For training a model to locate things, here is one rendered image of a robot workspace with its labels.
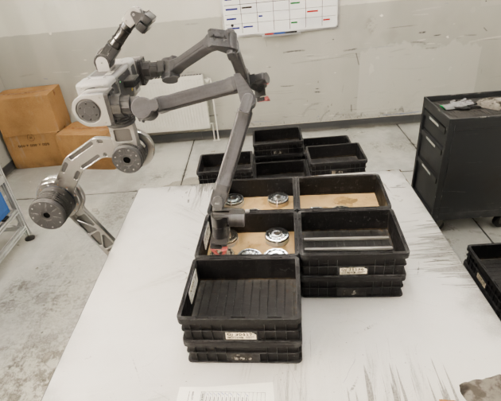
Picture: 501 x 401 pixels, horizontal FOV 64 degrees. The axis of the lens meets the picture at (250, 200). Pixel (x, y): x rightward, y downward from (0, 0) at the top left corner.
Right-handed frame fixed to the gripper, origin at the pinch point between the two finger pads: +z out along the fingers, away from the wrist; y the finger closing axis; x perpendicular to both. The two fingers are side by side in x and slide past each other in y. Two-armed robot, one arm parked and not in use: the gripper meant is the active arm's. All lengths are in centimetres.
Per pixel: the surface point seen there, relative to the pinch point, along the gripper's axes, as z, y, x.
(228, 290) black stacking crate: 3.0, -17.4, -5.2
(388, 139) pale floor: 102, 287, -133
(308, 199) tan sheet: 6, 45, -36
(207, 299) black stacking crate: 3.2, -21.9, 1.8
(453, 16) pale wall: -11, 346, -187
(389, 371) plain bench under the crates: 10, -41, -61
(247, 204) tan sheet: 7.5, 41.0, -6.3
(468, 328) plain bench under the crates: 9, -23, -92
